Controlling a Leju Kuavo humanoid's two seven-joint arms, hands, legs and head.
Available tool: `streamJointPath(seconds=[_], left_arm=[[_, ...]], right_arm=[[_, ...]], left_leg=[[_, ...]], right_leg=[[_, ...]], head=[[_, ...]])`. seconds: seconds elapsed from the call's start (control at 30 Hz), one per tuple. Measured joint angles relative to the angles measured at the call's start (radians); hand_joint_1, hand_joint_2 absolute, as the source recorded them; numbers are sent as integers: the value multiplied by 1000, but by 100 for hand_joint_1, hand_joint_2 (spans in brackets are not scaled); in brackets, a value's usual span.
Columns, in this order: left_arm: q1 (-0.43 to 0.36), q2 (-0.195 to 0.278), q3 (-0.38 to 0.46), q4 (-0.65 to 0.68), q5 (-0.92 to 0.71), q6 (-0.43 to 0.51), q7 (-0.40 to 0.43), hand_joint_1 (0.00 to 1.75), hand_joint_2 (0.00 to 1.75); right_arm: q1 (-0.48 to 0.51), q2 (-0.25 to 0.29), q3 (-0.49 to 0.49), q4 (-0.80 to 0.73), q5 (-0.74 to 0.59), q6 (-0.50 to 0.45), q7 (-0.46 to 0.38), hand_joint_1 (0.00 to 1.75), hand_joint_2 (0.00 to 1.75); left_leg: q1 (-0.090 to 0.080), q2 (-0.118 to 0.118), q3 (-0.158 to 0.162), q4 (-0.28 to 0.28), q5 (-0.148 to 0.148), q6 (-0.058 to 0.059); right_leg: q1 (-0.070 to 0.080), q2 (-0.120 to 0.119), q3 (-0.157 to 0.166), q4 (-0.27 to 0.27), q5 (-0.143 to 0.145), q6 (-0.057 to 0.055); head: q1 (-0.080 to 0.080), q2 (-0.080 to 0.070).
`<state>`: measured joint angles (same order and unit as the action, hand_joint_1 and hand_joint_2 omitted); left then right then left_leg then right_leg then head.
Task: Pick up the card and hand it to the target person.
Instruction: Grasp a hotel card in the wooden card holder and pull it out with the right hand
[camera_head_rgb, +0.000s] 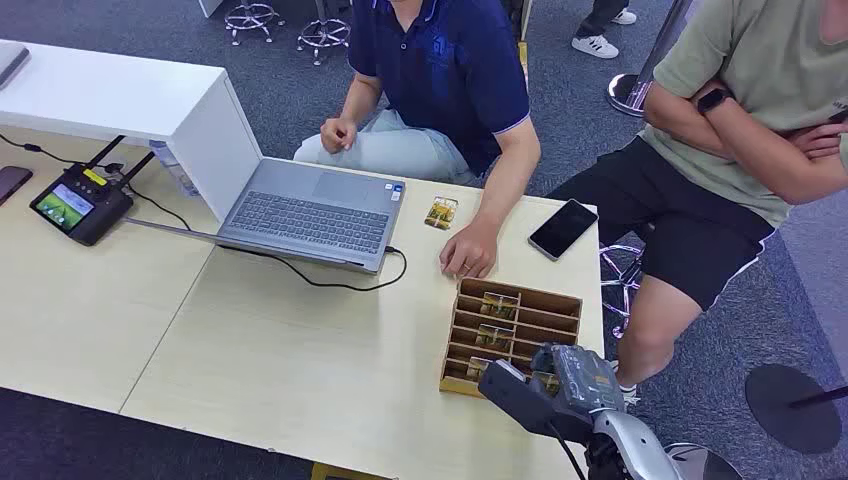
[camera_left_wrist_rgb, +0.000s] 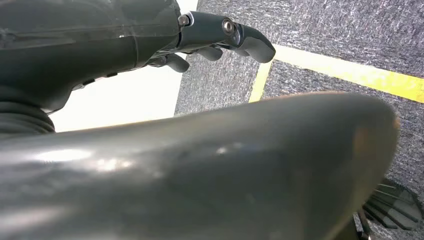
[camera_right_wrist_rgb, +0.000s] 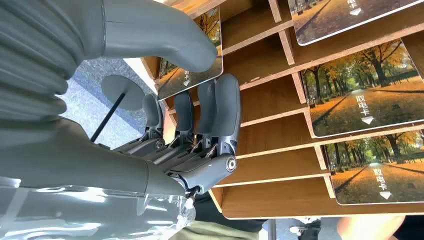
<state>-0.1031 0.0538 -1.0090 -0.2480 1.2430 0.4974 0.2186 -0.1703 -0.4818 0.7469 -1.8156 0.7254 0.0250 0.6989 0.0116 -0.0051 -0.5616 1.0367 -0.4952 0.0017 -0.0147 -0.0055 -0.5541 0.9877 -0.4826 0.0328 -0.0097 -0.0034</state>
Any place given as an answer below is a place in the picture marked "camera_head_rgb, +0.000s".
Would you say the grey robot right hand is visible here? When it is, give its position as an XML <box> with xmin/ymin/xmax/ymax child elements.
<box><xmin>476</xmin><ymin>343</ymin><xmax>627</xmax><ymax>445</ymax></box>

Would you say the person's left hand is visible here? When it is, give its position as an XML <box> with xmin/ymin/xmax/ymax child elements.
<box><xmin>438</xmin><ymin>220</ymin><xmax>501</xmax><ymax>282</ymax></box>

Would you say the person's right hand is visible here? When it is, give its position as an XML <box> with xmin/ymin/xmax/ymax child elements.
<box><xmin>788</xmin><ymin>121</ymin><xmax>848</xmax><ymax>162</ymax></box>
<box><xmin>319</xmin><ymin>117</ymin><xmax>360</xmax><ymax>156</ymax></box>

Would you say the yellow green printed card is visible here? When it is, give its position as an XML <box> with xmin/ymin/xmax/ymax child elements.
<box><xmin>474</xmin><ymin>323</ymin><xmax>516</xmax><ymax>354</ymax></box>
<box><xmin>479</xmin><ymin>291</ymin><xmax>521</xmax><ymax>321</ymax></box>
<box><xmin>464</xmin><ymin>355</ymin><xmax>496</xmax><ymax>384</ymax></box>
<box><xmin>529</xmin><ymin>370</ymin><xmax>562</xmax><ymax>398</ymax></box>
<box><xmin>423</xmin><ymin>195</ymin><xmax>460</xmax><ymax>232</ymax></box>

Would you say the wooden slotted card holder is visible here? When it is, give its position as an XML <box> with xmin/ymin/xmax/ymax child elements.
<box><xmin>439</xmin><ymin>277</ymin><xmax>584</xmax><ymax>399</ymax></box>

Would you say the person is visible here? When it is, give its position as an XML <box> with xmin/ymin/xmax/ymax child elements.
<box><xmin>292</xmin><ymin>0</ymin><xmax>543</xmax><ymax>282</ymax></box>
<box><xmin>570</xmin><ymin>0</ymin><xmax>639</xmax><ymax>60</ymax></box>
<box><xmin>546</xmin><ymin>0</ymin><xmax>848</xmax><ymax>407</ymax></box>

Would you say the grey open laptop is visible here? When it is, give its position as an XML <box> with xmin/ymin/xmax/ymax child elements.
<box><xmin>121</xmin><ymin>156</ymin><xmax>407</xmax><ymax>277</ymax></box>

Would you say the black smartphone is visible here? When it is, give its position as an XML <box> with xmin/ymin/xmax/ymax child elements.
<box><xmin>527</xmin><ymin>197</ymin><xmax>600</xmax><ymax>262</ymax></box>

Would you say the chrome stool base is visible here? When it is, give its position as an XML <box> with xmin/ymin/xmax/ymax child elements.
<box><xmin>223</xmin><ymin>0</ymin><xmax>287</xmax><ymax>48</ymax></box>
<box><xmin>598</xmin><ymin>241</ymin><xmax>646</xmax><ymax>340</ymax></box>
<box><xmin>295</xmin><ymin>17</ymin><xmax>353</xmax><ymax>68</ymax></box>

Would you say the black wrist watch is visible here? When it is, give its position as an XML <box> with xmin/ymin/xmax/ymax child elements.
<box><xmin>696</xmin><ymin>87</ymin><xmax>736</xmax><ymax>116</ymax></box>

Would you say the grey robot body shell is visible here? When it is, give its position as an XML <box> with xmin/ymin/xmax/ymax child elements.
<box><xmin>664</xmin><ymin>441</ymin><xmax>745</xmax><ymax>480</ymax></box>

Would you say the clear plastic water bottle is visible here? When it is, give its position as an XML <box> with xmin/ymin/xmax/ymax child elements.
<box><xmin>148</xmin><ymin>139</ymin><xmax>201</xmax><ymax>199</ymax></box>

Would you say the black round stand base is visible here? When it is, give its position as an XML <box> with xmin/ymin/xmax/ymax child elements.
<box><xmin>744</xmin><ymin>363</ymin><xmax>848</xmax><ymax>456</ymax></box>

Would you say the white desk riser shelf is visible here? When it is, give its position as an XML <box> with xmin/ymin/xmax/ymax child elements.
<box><xmin>0</xmin><ymin>38</ymin><xmax>265</xmax><ymax>224</ymax></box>

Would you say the yellow table leg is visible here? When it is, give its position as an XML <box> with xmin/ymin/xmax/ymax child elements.
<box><xmin>310</xmin><ymin>461</ymin><xmax>393</xmax><ymax>480</ymax></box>

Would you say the black remote controller with screen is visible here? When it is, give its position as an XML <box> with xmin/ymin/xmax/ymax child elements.
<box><xmin>29</xmin><ymin>135</ymin><xmax>156</xmax><ymax>248</ymax></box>

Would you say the dark phone with brown edge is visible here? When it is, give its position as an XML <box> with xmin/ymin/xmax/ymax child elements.
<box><xmin>0</xmin><ymin>165</ymin><xmax>34</xmax><ymax>207</ymax></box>

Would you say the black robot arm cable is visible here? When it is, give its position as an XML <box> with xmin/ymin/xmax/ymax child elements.
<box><xmin>545</xmin><ymin>419</ymin><xmax>590</xmax><ymax>480</ymax></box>

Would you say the black laptop power cable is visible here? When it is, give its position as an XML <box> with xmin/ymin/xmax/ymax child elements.
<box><xmin>218</xmin><ymin>245</ymin><xmax>410</xmax><ymax>293</ymax></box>

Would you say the black controller cable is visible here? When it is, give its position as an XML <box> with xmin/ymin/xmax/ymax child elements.
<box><xmin>124</xmin><ymin>182</ymin><xmax>194</xmax><ymax>232</ymax></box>

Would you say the chrome barrier post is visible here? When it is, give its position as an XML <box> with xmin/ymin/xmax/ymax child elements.
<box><xmin>606</xmin><ymin>0</ymin><xmax>694</xmax><ymax>119</ymax></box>

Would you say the thin black cable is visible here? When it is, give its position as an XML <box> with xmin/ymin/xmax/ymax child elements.
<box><xmin>0</xmin><ymin>132</ymin><xmax>89</xmax><ymax>168</ymax></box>

